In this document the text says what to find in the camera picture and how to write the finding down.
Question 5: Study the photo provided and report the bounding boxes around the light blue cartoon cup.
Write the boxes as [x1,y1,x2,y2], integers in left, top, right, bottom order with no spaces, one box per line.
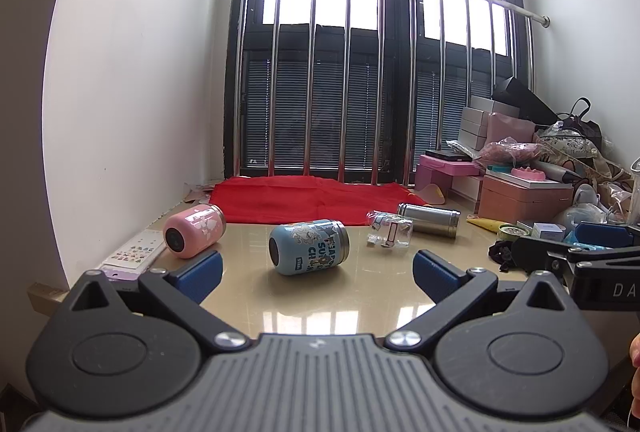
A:
[268,219,349,276]

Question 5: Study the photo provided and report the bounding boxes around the pink steel cup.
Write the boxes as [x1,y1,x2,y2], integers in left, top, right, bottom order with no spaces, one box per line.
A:
[163,204,227,259]

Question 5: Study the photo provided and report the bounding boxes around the clear plastic cup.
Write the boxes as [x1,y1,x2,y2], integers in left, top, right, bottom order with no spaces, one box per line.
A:
[367,211,413,249]

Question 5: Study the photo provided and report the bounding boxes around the person's hand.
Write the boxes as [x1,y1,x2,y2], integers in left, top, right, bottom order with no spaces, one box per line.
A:
[629,334,640,420]

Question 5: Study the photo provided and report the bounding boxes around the sticker sheet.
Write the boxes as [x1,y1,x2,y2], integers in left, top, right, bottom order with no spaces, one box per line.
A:
[100,229,166,281]

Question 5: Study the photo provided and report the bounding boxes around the stainless steel thermos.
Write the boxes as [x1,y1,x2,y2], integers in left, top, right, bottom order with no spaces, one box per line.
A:
[397,203,461,238]

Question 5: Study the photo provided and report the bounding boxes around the yellow tube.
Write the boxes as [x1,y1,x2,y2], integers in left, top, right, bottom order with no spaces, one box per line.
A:
[466,215,506,233]

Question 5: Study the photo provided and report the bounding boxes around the green tape roll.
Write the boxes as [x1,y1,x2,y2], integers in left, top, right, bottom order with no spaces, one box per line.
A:
[497,224,530,242]

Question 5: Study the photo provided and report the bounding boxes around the pink storage box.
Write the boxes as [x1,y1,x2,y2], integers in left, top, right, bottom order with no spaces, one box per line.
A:
[477,174,574,224]

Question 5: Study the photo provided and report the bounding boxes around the pink step stool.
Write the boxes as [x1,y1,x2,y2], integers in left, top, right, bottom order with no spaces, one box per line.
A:
[414,155,480,204]

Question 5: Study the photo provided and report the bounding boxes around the red cloth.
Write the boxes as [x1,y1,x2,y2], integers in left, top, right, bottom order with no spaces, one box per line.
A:
[209,175,424,226]

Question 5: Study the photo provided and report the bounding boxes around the white stacked boxes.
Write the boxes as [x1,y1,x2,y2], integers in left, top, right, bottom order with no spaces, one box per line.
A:
[458,96,520,150]

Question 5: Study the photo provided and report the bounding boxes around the black handbag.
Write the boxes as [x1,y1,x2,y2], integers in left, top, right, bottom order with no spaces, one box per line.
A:
[556,97,604,151]

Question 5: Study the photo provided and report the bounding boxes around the steel window railing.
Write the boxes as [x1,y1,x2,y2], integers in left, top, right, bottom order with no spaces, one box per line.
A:
[224,0,550,185]

